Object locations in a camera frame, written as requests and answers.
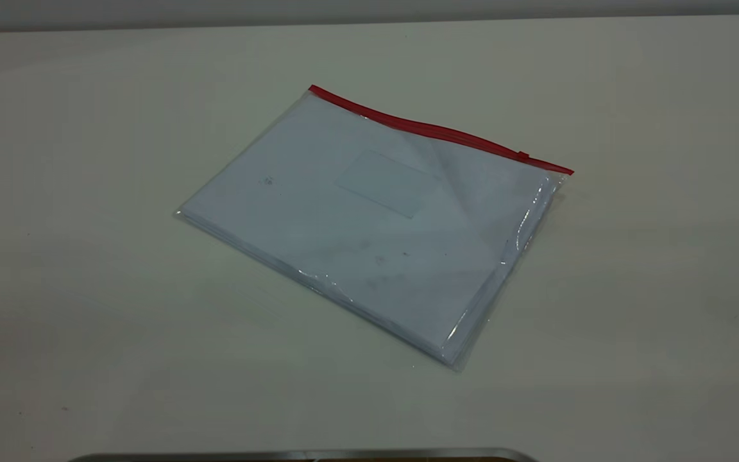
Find clear zip bag red zipper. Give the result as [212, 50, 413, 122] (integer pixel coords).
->
[174, 83, 575, 373]

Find silver metal frame edge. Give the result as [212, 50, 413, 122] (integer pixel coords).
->
[68, 447, 540, 462]

